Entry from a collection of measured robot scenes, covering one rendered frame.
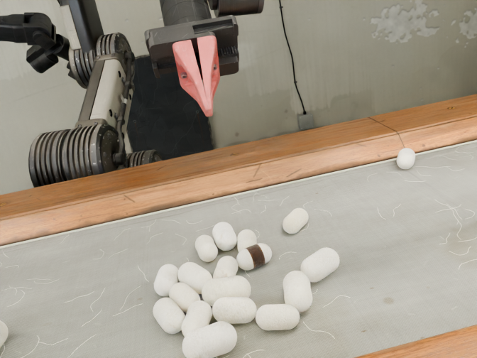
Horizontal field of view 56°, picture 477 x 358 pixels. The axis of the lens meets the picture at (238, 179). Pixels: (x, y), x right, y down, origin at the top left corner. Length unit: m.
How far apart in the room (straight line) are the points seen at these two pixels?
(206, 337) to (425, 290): 0.16
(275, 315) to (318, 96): 2.27
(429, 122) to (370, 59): 1.98
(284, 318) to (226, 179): 0.26
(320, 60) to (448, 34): 0.72
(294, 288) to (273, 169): 0.25
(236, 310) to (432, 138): 0.38
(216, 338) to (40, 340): 0.15
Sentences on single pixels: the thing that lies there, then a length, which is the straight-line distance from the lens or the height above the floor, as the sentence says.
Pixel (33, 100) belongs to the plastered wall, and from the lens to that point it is 2.55.
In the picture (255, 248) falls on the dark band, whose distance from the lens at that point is 0.39.
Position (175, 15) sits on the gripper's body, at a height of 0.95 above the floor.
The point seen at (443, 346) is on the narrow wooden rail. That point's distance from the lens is 0.29.
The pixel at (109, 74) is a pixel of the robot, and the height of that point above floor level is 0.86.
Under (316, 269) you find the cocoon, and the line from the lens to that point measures 0.36.
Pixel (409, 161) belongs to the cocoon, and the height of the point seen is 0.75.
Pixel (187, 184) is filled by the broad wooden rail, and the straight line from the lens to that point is 0.54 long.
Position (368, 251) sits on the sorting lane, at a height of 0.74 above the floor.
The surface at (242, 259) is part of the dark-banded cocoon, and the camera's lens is 0.38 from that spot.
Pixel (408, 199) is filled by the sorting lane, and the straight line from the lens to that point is 0.49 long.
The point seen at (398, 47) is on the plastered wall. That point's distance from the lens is 2.67.
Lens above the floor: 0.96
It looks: 22 degrees down
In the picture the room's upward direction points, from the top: 10 degrees counter-clockwise
